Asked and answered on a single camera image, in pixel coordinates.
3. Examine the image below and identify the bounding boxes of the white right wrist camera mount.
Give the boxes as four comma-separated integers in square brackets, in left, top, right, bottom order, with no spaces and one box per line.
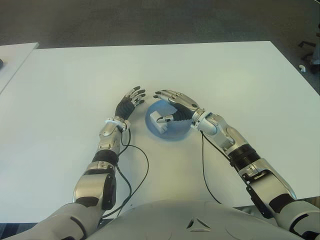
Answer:
[191,108,213,130]

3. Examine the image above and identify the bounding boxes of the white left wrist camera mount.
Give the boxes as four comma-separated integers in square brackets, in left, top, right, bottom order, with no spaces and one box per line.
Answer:
[104,117,131,131]

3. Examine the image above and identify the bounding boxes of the white side table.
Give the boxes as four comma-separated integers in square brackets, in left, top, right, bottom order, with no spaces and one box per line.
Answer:
[0,42,40,96]

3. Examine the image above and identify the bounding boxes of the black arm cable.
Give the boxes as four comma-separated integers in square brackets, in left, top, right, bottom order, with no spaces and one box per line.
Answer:
[199,129,222,205]
[99,128,150,223]

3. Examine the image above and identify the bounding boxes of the grey robot torso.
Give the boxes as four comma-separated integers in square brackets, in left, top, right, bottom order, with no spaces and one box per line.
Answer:
[87,199,298,240]

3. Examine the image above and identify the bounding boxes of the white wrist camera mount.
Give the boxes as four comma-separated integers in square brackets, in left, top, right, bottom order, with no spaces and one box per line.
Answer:
[104,117,131,131]
[191,108,213,130]

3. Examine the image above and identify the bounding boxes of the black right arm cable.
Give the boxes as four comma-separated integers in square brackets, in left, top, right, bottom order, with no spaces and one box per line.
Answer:
[199,129,222,205]

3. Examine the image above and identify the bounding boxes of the blue plastic plate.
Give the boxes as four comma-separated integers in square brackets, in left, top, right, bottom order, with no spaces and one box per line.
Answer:
[144,101,192,142]

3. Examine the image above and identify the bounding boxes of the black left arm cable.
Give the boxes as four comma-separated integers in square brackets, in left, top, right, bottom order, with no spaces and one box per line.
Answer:
[99,128,150,223]

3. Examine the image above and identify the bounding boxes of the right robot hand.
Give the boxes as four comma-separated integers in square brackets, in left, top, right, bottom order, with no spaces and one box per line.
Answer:
[152,89,201,124]

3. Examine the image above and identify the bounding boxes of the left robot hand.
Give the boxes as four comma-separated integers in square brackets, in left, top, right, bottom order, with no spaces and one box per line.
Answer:
[116,86,147,121]

